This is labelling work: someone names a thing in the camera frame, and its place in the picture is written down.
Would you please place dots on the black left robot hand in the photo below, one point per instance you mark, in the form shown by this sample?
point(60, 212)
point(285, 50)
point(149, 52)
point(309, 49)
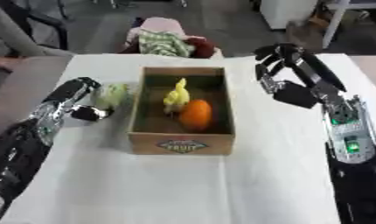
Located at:
point(72, 91)

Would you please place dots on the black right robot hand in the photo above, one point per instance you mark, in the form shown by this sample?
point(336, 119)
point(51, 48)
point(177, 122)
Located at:
point(298, 87)

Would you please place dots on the pale green toy cabbage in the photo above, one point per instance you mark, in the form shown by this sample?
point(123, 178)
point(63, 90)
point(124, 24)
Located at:
point(112, 94)

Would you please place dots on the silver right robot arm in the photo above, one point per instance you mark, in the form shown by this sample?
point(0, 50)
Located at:
point(354, 151)

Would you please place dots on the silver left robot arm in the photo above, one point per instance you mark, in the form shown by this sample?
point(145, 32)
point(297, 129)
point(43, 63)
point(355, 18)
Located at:
point(23, 143)

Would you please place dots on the tan cardboard box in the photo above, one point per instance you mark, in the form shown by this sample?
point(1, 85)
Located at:
point(182, 110)

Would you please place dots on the white cabinet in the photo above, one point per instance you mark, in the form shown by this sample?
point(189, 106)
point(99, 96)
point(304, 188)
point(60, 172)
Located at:
point(288, 13)

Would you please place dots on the yellow toy fruit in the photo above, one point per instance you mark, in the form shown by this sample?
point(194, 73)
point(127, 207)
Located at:
point(176, 96)

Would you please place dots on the orange toy fruit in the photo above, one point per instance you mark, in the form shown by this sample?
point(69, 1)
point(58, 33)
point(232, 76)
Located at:
point(196, 115)

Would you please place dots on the pile of cloths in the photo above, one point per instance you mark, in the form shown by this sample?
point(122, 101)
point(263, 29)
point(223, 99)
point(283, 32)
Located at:
point(168, 39)

